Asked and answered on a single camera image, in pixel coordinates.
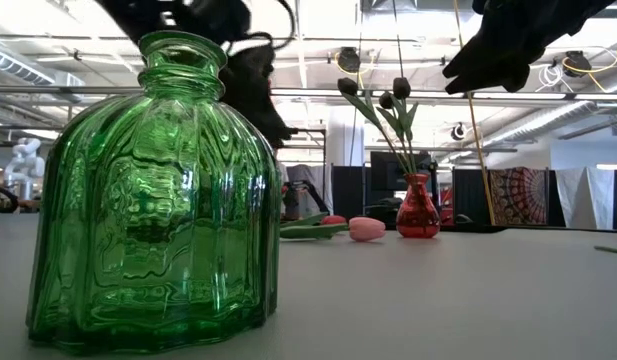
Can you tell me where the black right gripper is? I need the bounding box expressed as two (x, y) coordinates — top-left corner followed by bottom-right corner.
(442, 0), (569, 95)

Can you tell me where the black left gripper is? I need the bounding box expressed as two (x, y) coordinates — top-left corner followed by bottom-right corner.
(162, 0), (299, 149)

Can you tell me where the black artificial tulip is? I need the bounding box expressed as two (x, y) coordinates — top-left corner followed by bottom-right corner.
(336, 76), (414, 176)

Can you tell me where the green artificial leaf stem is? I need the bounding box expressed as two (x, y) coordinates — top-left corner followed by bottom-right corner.
(377, 91), (419, 176)

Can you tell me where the red artificial tulip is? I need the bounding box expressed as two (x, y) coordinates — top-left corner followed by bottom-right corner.
(280, 212), (349, 227)

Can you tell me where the pink artificial tulip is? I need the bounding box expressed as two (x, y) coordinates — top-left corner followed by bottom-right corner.
(279, 215), (388, 244)

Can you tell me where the green leafy stem in vase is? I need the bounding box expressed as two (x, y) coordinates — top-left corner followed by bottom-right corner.
(391, 76), (420, 176)

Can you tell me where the green glass vase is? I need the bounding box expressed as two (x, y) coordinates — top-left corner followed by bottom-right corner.
(25, 29), (284, 356)

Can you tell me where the red glass vase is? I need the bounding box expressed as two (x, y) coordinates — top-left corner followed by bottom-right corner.
(395, 172), (442, 240)

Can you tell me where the grey hanging cloth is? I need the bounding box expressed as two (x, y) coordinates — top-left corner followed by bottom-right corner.
(286, 163), (334, 216)

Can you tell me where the black partition panel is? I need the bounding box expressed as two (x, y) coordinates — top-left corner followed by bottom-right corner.
(452, 168), (491, 226)
(331, 164), (365, 219)

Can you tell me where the black monitor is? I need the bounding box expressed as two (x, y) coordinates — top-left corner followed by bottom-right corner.
(370, 151), (434, 192)

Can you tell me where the red mandala tapestry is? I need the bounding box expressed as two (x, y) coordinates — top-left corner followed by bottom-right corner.
(489, 167), (549, 226)

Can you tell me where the white hanging cloth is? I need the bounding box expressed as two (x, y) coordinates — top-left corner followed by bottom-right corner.
(555, 166), (617, 230)

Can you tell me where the grey table mat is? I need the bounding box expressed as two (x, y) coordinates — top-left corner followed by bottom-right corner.
(0, 213), (617, 360)

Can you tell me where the silver ceiling duct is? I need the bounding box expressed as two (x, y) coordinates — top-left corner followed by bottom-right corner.
(0, 43), (87, 101)
(480, 79), (617, 151)

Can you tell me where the yellow cable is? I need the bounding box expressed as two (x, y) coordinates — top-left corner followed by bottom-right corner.
(452, 0), (497, 227)

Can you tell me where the black cable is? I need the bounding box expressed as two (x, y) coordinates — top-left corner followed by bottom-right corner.
(390, 0), (405, 80)

